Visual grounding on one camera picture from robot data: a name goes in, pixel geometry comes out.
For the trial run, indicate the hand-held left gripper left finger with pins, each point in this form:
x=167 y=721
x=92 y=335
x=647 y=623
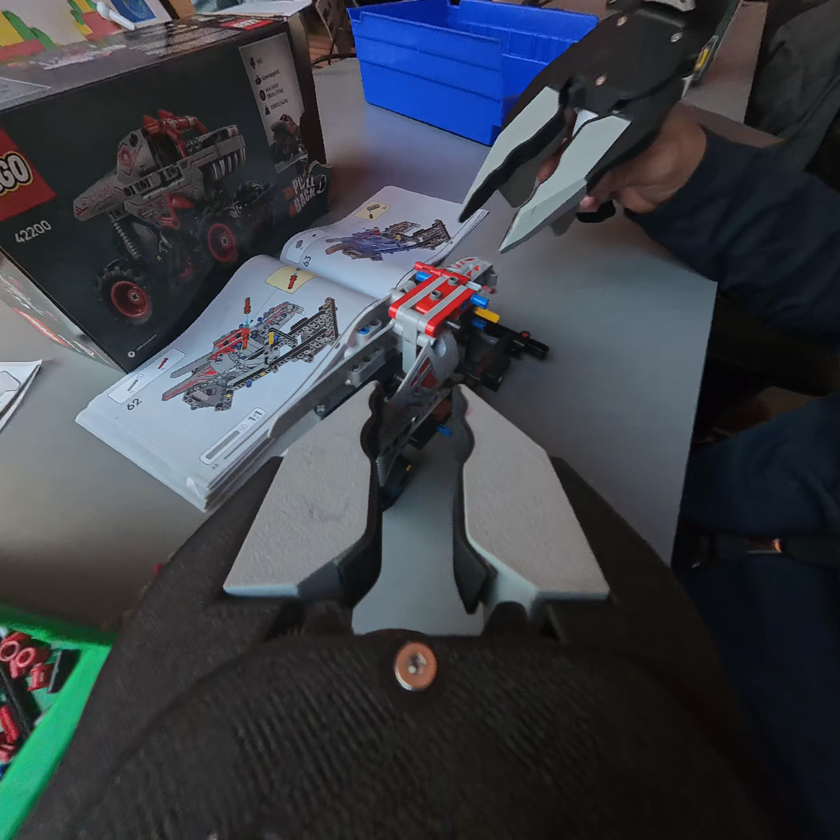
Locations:
x=308 y=525

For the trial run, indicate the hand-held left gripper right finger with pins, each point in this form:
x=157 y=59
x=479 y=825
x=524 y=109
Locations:
x=525 y=525

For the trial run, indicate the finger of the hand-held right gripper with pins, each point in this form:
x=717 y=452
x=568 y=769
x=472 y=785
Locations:
x=518 y=138
x=571 y=170

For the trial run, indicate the grey red lego truck model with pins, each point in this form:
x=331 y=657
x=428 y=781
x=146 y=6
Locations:
x=426 y=302

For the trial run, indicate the green plastic bin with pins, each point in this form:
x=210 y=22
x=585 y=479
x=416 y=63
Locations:
x=72 y=709

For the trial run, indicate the person's right forearm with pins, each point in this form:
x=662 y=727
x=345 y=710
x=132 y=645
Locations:
x=754 y=229

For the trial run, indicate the open lego instruction booklet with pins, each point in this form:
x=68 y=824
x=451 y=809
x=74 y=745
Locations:
x=216 y=308

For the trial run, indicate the pile of loose lego pieces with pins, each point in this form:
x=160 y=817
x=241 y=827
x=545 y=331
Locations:
x=19 y=656

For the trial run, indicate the lego sticker sheet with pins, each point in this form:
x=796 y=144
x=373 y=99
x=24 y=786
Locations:
x=16 y=387

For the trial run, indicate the black lego truck box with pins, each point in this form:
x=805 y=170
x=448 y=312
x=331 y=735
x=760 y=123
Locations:
x=164 y=131

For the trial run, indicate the person's right hand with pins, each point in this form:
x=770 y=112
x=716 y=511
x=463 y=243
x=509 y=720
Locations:
x=663 y=164

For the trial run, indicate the blue plastic bin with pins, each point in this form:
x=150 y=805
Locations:
x=426 y=65

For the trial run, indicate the cardboard poster board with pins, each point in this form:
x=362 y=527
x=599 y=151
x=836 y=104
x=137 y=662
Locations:
x=39 y=19

